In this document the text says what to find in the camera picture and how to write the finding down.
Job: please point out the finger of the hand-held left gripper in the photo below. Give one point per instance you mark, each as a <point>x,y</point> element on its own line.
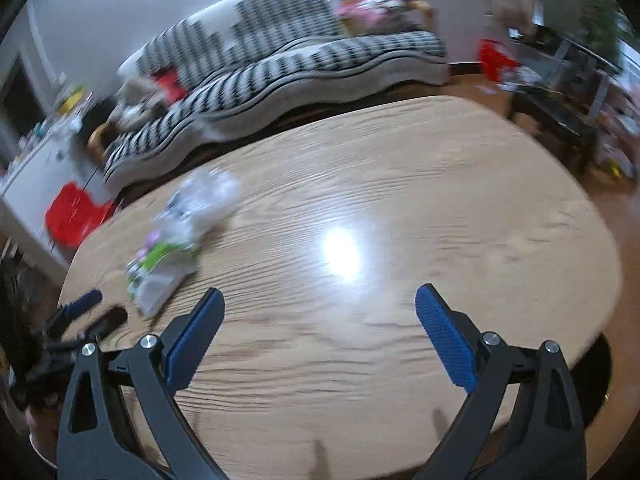
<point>107,320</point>
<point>82,302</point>

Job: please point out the red cloth item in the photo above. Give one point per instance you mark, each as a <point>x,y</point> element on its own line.
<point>170,85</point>

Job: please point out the pink cartoon pillow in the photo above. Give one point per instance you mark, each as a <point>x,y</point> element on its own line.
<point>370,10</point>

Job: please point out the green potted plant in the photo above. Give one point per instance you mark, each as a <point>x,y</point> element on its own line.
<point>602,20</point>

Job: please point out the white cabinet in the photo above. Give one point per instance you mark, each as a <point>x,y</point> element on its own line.
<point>30,185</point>

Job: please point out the black metal bench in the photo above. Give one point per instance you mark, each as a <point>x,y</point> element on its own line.
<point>555,115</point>

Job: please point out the red plastic bag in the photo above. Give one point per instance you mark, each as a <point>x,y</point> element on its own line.
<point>492,60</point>

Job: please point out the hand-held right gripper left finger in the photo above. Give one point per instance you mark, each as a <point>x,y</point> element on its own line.
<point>195,345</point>

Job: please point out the clear plastic bag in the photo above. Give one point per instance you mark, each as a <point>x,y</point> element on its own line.
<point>207,197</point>

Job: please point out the purple round object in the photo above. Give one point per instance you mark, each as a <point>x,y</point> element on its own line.
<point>152,242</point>

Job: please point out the white grey packet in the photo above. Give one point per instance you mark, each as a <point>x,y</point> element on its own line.
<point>157,287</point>

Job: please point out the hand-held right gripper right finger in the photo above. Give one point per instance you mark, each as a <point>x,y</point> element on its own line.
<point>447,340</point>

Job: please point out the black white patterned sofa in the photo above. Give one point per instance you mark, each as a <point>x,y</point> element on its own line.
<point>280,75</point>

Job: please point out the yellow box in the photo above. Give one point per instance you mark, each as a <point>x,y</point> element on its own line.
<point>70,101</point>

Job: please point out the small silver foil wrapper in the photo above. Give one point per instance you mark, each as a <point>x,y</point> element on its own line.
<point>175,205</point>

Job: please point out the red plastic chair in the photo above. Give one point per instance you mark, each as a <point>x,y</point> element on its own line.
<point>72,215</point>

